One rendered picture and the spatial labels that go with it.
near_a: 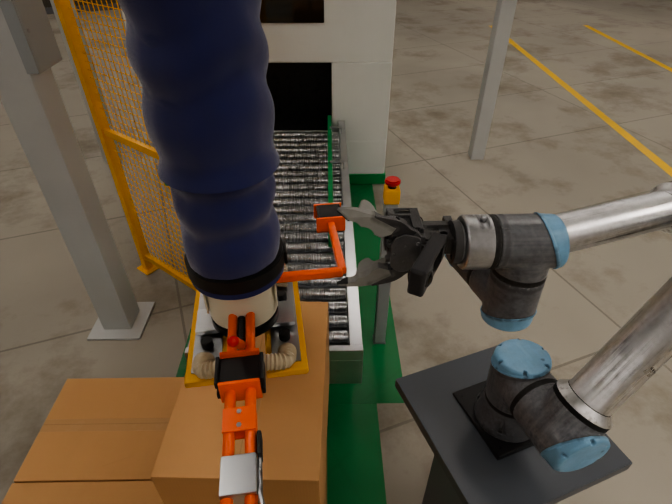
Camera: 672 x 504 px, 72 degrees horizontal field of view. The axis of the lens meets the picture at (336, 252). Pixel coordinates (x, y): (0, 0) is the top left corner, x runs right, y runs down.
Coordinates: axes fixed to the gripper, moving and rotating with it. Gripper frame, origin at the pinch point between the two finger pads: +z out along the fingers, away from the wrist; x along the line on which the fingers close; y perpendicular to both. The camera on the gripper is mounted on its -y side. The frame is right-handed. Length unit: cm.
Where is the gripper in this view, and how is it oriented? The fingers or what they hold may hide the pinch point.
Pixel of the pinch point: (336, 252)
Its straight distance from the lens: 73.5
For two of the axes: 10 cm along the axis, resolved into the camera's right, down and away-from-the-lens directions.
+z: -10.0, 0.2, -0.2
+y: -0.3, -6.2, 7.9
